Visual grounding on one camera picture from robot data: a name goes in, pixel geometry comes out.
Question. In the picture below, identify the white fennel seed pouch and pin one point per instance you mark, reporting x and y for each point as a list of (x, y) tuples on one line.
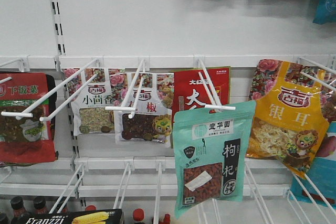
[(104, 88)]

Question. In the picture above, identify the blue pouch upper right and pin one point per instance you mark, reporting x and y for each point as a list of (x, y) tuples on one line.
[(325, 12)]

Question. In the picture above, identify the white peg hook goji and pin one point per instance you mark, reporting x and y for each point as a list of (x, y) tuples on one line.
[(209, 88)]

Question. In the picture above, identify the blue snack pouch right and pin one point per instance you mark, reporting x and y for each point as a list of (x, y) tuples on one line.
[(322, 173)]

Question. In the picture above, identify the red cap sauce bottle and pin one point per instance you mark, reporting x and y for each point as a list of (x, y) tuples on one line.
[(138, 215)]

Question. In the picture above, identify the white double peg hook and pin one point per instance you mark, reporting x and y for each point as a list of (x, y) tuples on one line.
[(27, 113)]

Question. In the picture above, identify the dark sauce bottle black cap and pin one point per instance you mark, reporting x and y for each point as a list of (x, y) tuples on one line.
[(18, 207)]

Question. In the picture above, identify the red pickled vegetable pouch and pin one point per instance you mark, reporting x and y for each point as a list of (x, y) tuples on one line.
[(27, 141)]

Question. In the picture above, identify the teal goji berry pouch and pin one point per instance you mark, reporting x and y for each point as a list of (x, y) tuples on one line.
[(209, 150)]

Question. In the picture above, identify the white slotted shelf upright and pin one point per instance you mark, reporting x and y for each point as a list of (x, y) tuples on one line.
[(58, 27)]

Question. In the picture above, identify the red Da Hong Pao pouch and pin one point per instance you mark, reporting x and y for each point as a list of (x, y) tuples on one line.
[(189, 92)]

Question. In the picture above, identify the yellow white fungus pouch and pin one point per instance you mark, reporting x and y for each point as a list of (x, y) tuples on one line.
[(293, 112)]

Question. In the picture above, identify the black Franzzi cookie box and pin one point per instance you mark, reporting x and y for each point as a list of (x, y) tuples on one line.
[(97, 216)]

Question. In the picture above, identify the white peppercorn spice pouch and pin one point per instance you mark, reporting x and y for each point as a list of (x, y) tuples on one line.
[(151, 121)]

